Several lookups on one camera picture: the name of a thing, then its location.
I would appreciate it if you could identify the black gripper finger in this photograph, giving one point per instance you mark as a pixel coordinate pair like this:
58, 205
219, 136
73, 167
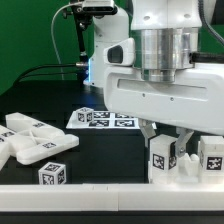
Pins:
184, 135
147, 130

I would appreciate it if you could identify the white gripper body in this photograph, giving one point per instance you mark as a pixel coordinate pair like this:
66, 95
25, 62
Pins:
195, 100

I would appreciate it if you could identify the white chair seat block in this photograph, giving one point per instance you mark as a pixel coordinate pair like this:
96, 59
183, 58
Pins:
188, 169

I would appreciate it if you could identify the white chair back frame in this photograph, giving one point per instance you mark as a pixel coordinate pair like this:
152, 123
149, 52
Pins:
30, 140

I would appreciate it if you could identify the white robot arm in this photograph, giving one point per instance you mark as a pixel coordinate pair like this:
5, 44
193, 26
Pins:
161, 77

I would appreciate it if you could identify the white base tag sheet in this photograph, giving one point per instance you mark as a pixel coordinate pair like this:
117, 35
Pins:
104, 120

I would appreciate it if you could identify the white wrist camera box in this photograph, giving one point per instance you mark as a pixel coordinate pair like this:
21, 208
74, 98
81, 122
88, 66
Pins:
121, 54

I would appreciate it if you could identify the black camera stand pole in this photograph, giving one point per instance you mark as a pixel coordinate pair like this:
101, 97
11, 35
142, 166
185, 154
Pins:
82, 21

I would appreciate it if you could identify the white front fence rail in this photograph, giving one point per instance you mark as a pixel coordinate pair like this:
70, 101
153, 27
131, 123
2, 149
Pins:
112, 197

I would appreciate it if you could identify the overhead camera on stand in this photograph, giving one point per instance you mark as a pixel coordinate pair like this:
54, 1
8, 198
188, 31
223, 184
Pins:
94, 7

